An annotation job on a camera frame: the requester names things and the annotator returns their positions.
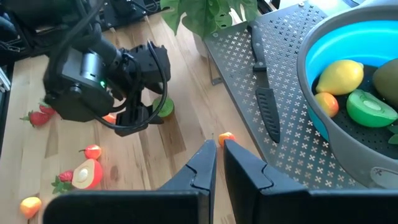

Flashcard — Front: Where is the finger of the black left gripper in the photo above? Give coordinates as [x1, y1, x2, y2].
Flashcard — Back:
[114, 106, 141, 138]
[139, 105, 165, 132]

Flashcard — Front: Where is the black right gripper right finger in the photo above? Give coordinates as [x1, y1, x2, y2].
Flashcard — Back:
[224, 139, 312, 224]

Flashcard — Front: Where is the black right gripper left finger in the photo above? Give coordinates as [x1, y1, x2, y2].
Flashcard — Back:
[159, 139, 218, 224]

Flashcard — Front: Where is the black kitchen knife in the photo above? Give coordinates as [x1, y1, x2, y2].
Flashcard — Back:
[247, 20, 282, 144]

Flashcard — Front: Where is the small orange toy fruit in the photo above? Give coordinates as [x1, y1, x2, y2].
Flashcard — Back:
[313, 91, 340, 118]

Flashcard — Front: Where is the yellow toy lemon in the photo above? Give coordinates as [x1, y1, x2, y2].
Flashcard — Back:
[315, 58, 364, 96]

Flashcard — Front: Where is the green toy fruit half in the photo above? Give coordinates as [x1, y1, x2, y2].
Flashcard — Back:
[346, 89, 398, 128]

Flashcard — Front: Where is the blue grey collapsible colander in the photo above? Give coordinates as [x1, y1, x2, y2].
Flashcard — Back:
[297, 0, 398, 190]

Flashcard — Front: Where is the brown whole toy kiwi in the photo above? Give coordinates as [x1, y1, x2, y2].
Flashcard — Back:
[372, 58, 398, 108]

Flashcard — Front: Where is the red toy pear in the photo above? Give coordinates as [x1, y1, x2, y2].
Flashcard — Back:
[78, 144, 103, 161]

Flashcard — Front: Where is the grey perforated metal shelf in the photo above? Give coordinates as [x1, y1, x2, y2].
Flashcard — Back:
[203, 0, 374, 190]

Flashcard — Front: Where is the red toy peach half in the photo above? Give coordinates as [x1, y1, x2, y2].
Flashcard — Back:
[71, 158, 104, 190]

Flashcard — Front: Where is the green plant in white pot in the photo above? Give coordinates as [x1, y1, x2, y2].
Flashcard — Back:
[160, 0, 259, 58]

